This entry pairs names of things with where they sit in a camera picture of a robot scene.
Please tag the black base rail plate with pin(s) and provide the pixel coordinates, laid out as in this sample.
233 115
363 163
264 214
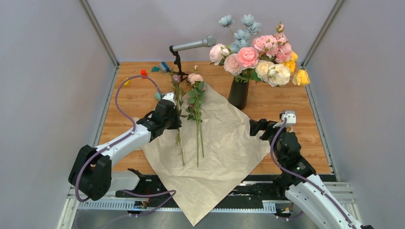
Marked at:
248 196

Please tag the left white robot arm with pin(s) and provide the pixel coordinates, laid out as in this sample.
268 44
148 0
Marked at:
92 174

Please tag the flower stems bunch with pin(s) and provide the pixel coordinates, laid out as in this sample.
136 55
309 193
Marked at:
196 97

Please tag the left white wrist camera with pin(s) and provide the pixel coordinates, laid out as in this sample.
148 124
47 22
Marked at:
169 97

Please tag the teal toy microphone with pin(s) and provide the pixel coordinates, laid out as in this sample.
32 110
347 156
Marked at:
157 96

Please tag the mauve flower stem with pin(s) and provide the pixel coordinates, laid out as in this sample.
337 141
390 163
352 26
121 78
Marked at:
179 93

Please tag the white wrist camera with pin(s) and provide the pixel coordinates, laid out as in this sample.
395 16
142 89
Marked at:
288 119
169 97

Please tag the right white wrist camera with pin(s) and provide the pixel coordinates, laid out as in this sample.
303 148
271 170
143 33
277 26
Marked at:
288 119

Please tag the black vase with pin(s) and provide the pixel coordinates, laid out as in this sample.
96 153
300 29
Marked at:
238 94

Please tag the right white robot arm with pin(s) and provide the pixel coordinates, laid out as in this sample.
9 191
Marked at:
299 181

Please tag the flowers in vase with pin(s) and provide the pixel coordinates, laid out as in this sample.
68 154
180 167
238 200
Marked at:
261 58

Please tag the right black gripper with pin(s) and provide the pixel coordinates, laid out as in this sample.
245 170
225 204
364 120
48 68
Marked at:
262 124

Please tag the teal block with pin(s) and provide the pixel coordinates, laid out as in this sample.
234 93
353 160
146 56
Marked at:
155 69

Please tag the black microphone tripod stand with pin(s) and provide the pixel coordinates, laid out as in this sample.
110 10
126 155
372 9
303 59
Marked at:
177 62

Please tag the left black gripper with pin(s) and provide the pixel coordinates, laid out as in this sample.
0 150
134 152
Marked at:
175 112

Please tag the peach paper bouquet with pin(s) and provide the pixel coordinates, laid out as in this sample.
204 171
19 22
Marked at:
203 176

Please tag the silver microphone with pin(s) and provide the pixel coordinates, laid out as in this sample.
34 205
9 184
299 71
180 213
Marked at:
208 41

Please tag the yellow block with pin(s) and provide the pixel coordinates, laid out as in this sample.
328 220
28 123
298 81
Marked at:
126 82

